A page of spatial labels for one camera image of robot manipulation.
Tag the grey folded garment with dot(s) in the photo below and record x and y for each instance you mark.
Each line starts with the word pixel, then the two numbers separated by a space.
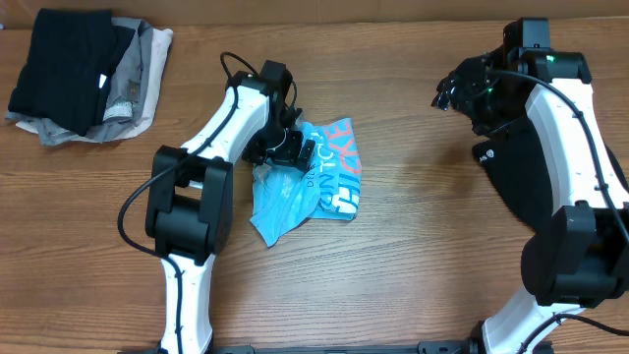
pixel 126 80

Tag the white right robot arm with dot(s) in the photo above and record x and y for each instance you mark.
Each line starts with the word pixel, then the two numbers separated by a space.
pixel 542 148

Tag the black folded garment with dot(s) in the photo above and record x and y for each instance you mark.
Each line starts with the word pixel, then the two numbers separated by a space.
pixel 67 76

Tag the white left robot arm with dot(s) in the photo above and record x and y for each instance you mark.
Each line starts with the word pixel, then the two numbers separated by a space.
pixel 190 200

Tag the black garment on right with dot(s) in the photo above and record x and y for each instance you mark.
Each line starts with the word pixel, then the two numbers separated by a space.
pixel 515 166

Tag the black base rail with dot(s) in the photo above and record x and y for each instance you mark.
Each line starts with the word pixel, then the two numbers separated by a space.
pixel 426 347

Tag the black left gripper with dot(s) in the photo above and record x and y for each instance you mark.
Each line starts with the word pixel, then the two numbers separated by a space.
pixel 290 154

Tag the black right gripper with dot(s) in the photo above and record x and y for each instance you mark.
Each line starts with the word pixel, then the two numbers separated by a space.
pixel 468 85

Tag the light blue printed t-shirt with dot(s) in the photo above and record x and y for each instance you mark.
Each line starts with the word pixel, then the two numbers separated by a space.
pixel 285 197

